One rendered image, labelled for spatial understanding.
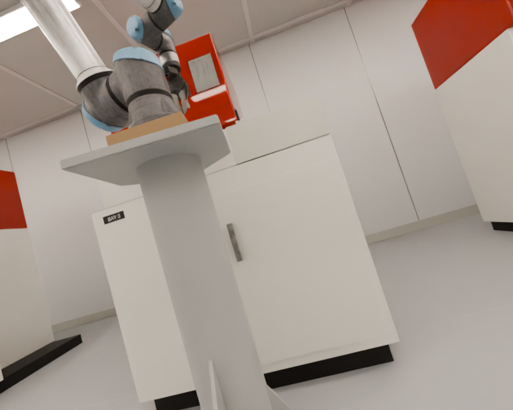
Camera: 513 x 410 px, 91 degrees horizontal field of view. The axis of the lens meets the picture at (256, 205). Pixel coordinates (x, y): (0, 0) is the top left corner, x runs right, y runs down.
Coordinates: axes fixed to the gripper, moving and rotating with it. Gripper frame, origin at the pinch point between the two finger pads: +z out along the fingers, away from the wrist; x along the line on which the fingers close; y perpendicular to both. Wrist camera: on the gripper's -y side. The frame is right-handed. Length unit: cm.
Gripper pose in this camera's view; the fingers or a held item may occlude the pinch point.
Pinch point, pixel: (182, 110)
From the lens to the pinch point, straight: 110.5
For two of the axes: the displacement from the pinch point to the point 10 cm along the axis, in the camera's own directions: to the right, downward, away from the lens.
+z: 2.9, 9.5, -0.7
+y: 1.2, 0.4, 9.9
